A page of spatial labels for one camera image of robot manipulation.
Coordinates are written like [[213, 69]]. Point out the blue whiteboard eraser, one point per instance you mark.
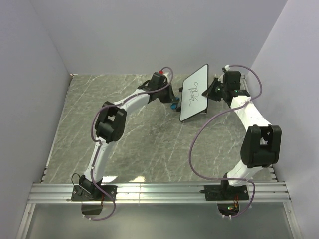
[[175, 105]]

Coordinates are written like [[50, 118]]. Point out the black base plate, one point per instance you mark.
[[81, 195], [224, 193]]

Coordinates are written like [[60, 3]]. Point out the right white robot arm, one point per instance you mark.
[[262, 141]]

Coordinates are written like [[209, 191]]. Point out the small white whiteboard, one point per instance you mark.
[[192, 101]]

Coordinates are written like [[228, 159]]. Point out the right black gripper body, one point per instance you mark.
[[224, 88]]

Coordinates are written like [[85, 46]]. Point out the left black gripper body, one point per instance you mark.
[[162, 94]]

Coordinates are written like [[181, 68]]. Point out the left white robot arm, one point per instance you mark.
[[109, 124]]

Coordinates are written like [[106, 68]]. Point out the aluminium mounting rail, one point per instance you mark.
[[153, 193]]

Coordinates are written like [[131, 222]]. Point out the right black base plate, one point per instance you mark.
[[224, 193]]

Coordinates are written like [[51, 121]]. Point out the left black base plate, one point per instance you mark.
[[81, 195]]

